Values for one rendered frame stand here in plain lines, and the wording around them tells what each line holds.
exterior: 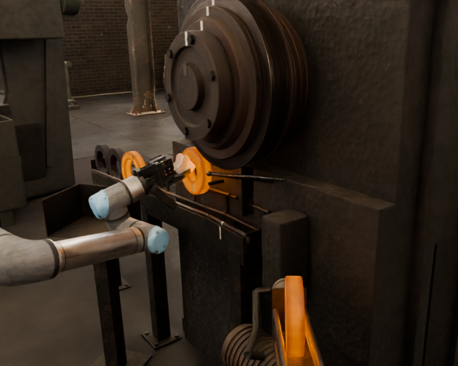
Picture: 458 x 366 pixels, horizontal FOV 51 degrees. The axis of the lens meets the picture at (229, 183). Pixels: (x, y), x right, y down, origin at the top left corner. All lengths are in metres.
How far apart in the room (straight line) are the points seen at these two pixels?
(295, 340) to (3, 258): 0.65
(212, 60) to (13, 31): 2.72
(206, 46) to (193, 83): 0.11
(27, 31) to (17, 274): 2.80
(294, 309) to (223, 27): 0.69
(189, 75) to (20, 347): 1.49
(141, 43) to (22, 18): 4.70
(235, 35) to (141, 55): 7.16
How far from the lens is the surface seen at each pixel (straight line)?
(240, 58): 1.16
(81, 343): 2.24
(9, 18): 3.76
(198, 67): 1.24
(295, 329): 0.91
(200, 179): 1.50
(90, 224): 1.82
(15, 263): 1.16
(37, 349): 2.27
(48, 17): 3.86
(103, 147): 2.32
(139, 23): 8.33
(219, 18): 1.25
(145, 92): 8.37
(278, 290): 1.05
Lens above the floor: 1.24
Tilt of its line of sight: 17 degrees down
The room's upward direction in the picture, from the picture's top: 2 degrees counter-clockwise
